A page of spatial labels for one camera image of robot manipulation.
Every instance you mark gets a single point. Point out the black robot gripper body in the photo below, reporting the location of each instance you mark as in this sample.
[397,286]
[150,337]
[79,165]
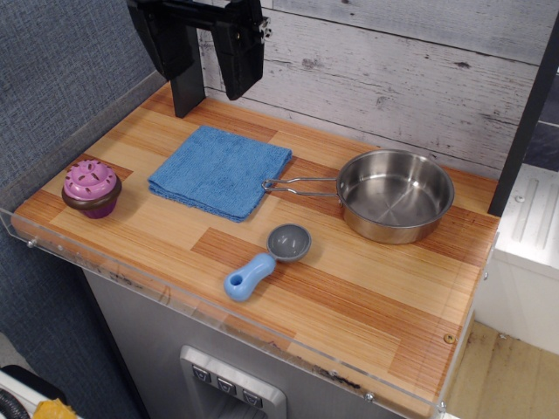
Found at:
[205,16]

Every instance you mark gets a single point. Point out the grey toy fridge cabinet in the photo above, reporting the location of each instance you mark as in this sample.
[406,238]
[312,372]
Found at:
[151,323]

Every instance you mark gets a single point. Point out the blue folded towel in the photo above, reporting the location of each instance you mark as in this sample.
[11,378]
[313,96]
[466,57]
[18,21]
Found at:
[219,172]

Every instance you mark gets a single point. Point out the blue and grey toy spoon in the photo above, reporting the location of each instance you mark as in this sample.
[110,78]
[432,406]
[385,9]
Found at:
[287,243]

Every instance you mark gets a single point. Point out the black frame bar right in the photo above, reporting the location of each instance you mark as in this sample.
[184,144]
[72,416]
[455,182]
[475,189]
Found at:
[536,100]

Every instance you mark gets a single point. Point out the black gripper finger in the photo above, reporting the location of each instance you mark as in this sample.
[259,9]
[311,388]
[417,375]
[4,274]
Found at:
[240,55]
[164,37]

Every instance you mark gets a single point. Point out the yellow object at corner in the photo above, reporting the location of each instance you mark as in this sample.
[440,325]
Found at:
[54,409]

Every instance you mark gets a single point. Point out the white ribbed appliance top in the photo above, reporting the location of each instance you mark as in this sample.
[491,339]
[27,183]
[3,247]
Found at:
[528,229]

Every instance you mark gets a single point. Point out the clear acrylic table guard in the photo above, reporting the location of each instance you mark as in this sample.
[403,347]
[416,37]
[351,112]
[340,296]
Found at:
[383,322]

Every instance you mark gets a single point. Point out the purple toy cupcake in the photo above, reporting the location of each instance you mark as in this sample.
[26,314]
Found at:
[92,188]

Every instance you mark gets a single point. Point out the stainless steel pot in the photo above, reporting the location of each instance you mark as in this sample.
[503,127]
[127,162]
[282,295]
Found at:
[388,196]

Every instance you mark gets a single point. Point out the silver dispenser button panel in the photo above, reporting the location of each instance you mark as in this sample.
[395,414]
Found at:
[218,389]

